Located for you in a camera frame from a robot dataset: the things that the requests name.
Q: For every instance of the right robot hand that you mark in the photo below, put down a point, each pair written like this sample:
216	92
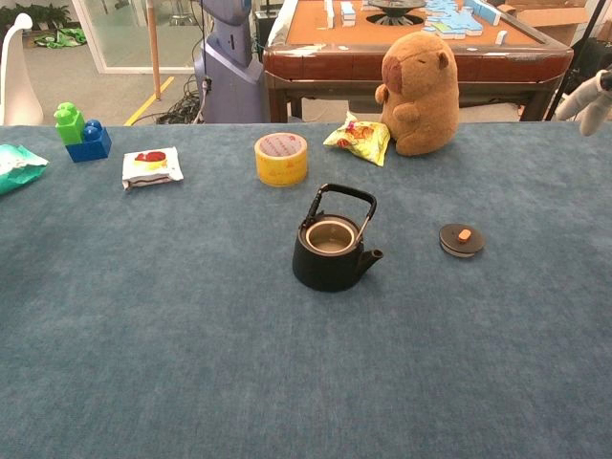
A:
593	95

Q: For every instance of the black teapot lid orange knob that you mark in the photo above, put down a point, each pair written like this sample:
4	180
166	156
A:
451	237

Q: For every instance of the black cast iron teapot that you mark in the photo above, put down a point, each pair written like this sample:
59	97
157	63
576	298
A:
325	273

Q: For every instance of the black tripod stand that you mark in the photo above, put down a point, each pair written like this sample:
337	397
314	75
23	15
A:
574	61

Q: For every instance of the cardboard box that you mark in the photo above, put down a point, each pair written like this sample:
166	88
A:
550	19

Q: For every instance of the brown capybara plush toy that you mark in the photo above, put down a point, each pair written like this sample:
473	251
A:
425	95

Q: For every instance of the yellow snack bag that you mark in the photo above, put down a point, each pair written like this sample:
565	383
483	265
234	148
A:
358	139

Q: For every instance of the brown mahjong table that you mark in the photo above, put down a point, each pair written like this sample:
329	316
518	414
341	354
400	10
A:
334	63

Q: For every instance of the yellow tape roll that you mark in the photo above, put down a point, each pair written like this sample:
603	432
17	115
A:
282	168

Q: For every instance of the blue table mat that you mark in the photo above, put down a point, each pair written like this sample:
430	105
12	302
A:
306	358

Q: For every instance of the wooden pole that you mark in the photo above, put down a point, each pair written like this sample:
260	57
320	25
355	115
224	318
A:
154	48

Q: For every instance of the white snack packet red print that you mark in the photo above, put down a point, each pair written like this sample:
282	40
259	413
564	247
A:
153	168

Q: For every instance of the blue toy building block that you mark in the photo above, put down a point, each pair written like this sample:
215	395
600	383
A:
93	149

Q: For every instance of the green toy building block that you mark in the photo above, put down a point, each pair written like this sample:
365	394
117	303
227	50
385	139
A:
71	126

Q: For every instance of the green potted plants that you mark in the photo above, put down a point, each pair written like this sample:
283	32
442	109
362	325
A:
38	14

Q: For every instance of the teal wet wipes pack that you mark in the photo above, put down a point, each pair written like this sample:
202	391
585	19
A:
16	168

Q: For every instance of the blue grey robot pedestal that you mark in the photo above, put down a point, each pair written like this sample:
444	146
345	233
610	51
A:
229	81

